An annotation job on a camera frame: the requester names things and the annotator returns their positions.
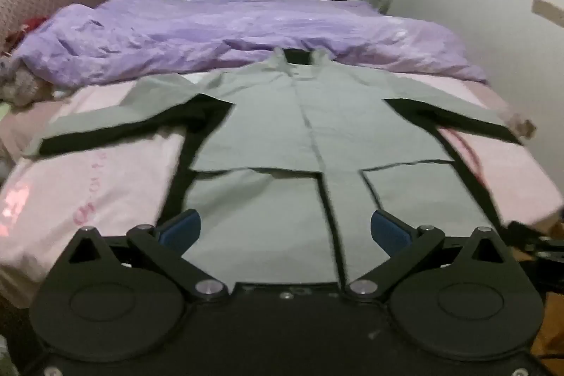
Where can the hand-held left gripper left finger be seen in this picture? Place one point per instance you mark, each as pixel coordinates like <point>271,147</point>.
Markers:
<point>183,231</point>

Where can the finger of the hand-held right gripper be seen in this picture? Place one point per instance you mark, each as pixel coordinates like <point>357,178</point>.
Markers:
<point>544,247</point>

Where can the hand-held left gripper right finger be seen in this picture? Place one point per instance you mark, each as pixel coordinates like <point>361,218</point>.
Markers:
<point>387,233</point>

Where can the grey and black jacket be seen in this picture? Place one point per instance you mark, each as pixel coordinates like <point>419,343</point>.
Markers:
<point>264,129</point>

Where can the pink printed bed sheet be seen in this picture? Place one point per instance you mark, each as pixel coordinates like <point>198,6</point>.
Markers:
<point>88,182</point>

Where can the mauve fitted bed sheet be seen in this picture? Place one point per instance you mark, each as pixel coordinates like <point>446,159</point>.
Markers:
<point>22,125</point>

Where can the purple duvet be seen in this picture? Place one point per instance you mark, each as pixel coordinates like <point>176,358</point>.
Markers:
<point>220,28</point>

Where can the grey plush toy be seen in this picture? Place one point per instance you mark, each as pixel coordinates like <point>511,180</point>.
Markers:
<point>20,83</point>

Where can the red cloth item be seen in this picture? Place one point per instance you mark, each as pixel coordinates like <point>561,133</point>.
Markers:
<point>31,28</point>

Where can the beige wall box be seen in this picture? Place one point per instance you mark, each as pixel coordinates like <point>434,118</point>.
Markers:
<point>548,12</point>

